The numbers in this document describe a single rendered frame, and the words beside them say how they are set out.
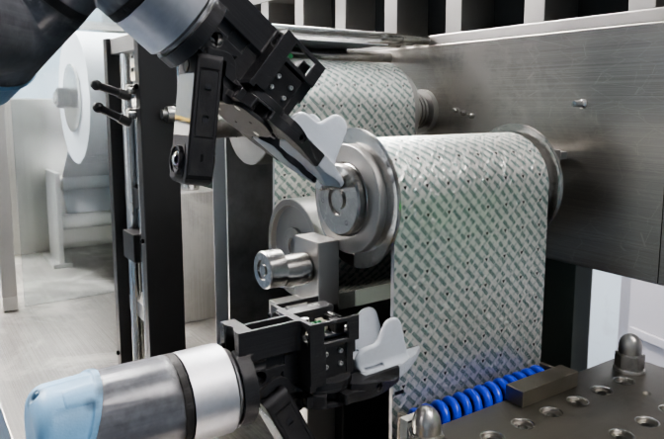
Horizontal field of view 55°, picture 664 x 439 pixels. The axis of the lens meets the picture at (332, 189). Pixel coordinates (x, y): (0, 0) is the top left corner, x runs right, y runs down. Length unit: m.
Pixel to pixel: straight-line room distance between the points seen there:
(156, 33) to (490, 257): 0.43
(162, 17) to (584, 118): 0.55
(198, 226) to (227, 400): 0.83
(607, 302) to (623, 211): 2.14
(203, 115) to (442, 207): 0.27
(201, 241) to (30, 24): 0.87
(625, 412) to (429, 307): 0.23
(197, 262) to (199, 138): 0.81
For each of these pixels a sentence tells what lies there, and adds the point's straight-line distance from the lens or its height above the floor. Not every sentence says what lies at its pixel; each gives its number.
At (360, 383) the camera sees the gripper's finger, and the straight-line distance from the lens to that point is 0.60.
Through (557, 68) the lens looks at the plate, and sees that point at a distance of 0.90.
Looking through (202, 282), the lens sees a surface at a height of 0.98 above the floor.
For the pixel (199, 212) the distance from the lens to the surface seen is 1.33.
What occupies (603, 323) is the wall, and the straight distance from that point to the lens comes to 3.01.
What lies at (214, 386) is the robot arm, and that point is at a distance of 0.53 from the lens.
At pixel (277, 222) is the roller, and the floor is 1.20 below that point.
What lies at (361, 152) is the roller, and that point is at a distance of 0.64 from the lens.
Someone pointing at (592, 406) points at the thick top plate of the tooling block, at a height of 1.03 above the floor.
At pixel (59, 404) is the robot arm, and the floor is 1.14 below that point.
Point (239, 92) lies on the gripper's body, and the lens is 0.56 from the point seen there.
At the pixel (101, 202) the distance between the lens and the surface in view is 1.58.
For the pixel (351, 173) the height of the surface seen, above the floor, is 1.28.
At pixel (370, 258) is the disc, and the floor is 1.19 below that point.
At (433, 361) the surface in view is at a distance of 0.71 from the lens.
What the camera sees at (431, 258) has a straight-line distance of 0.67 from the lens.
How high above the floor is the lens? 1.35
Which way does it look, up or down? 8 degrees down
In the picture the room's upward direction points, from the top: straight up
